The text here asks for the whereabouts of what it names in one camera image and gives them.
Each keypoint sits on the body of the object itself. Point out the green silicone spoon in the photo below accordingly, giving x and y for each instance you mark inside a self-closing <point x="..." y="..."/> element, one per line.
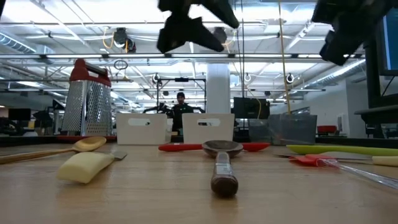
<point x="326" y="150"/>

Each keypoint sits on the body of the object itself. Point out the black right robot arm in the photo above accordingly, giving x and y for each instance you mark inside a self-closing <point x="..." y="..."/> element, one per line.
<point x="393" y="3"/>

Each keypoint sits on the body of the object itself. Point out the white plastic bin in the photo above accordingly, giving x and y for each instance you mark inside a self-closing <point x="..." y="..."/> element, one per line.
<point x="208" y="133"/>
<point x="141" y="133"/>

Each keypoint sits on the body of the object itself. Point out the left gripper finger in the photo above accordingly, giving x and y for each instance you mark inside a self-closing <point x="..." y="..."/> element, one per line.
<point x="222" y="12"/>
<point x="186" y="31"/>

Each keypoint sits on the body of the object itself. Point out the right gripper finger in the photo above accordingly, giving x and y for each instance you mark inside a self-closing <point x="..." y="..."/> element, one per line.
<point x="331" y="4"/>
<point x="323" y="15"/>

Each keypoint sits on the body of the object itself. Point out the black background rig frame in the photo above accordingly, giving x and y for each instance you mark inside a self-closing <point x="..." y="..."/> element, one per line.
<point x="182" y="80"/>

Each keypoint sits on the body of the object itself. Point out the white column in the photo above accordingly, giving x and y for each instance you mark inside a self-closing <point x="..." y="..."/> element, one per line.
<point x="218" y="90"/>

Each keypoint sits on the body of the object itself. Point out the computer monitor blue screen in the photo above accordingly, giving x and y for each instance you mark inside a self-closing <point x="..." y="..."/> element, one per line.
<point x="391" y="40"/>

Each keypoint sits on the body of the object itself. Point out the grey computer desk cart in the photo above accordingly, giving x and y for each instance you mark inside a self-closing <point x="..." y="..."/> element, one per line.
<point x="373" y="93"/>

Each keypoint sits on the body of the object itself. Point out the grey translucent plastic bin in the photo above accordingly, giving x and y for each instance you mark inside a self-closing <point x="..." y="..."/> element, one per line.
<point x="289" y="130"/>

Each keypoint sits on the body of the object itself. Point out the black background monitor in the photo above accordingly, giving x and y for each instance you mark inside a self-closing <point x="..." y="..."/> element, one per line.
<point x="250" y="108"/>

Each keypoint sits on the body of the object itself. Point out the person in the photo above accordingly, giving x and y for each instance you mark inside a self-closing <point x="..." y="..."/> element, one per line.
<point x="180" y="113"/>

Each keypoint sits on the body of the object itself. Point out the red silicone spoon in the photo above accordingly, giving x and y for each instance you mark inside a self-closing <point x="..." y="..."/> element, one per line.
<point x="177" y="147"/>

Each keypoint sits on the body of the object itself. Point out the dark wooden spoon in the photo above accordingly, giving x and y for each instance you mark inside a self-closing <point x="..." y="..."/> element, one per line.
<point x="222" y="147"/>

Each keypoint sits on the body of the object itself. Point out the gold metal spoon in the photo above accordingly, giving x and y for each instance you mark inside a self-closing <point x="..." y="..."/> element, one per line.
<point x="90" y="143"/>

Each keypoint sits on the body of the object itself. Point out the red background box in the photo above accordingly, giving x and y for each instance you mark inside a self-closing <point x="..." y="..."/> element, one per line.
<point x="326" y="129"/>

